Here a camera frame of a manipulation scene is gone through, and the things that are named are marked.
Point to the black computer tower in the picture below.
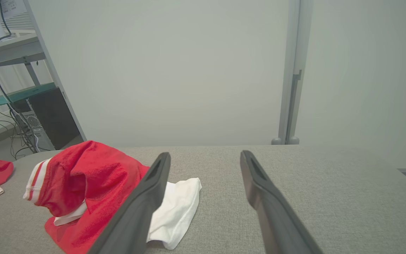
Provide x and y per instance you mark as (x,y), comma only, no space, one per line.
(53,116)

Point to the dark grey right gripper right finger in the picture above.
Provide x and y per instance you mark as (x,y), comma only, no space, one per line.
(273,218)

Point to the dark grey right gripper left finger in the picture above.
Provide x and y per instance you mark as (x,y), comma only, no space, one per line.
(136,211)

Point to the grey double partition post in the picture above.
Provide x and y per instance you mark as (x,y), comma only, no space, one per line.
(291,88)

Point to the grey slanted partition post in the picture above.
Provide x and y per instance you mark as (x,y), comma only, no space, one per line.
(53,70)

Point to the teal shelf board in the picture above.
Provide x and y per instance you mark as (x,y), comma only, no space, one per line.
(19,94)

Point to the red white Bulls jersey shirt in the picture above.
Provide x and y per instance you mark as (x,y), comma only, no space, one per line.
(97,176)

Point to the wide white partition panel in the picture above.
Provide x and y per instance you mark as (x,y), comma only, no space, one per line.
(174,70)

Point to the grey metal desk frame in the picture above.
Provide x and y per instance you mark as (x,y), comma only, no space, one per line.
(9,51)

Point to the narrow white partition panel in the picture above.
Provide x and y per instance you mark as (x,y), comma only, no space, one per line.
(365,77)

